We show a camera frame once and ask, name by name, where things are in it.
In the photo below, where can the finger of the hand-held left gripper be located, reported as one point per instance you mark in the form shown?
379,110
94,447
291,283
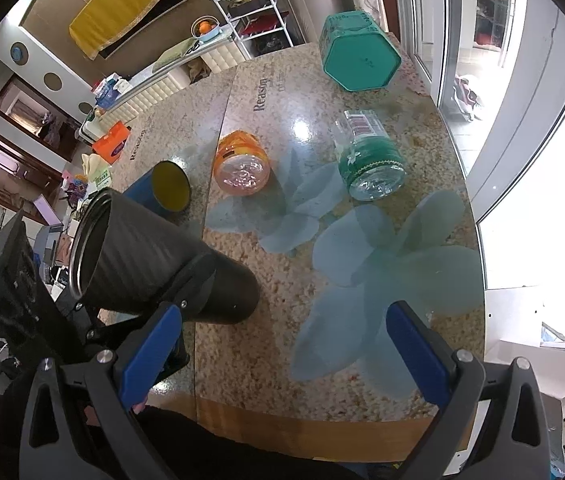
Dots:
95,327
197,280

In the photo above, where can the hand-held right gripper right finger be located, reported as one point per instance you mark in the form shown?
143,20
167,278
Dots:
420,355

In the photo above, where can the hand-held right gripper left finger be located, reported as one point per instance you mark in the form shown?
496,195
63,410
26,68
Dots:
151,357

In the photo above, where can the black ribbed cup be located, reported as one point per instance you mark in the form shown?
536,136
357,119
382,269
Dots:
152,255

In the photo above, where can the blue can with yellow lid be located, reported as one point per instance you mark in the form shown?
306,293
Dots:
167,192

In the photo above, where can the person's dark clothing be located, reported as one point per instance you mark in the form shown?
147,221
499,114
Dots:
222,452

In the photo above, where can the orange plastic jar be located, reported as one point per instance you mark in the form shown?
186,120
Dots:
241,167

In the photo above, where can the white cardboard box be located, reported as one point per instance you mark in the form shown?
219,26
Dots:
562,400

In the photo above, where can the orange tissue box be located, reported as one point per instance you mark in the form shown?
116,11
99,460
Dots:
111,144

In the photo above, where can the white padded cabinet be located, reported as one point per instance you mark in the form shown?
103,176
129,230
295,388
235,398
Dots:
162,87

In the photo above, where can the clear bottle with green label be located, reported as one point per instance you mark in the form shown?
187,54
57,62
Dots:
370,157

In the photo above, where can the blue tissue pack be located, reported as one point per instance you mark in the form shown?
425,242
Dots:
107,89

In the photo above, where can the green cloth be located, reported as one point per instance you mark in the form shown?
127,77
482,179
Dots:
175,52

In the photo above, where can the bowl of oranges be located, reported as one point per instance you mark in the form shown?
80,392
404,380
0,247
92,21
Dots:
205,28

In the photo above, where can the white shelf rack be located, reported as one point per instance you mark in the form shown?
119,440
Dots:
252,10

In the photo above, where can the teal hexagonal container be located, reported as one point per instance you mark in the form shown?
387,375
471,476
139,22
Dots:
360,52

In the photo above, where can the yellow cloth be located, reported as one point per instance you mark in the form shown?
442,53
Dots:
125,5

